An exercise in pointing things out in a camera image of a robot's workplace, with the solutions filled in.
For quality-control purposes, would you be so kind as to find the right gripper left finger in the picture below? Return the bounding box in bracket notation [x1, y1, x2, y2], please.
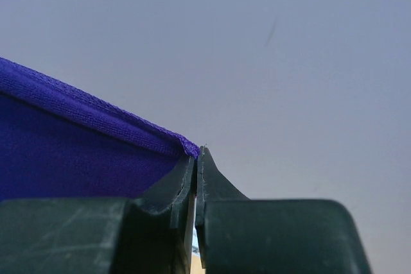
[1, 156, 196, 273]

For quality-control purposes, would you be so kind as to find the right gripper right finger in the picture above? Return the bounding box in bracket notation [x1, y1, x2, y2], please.
[195, 147, 372, 273]

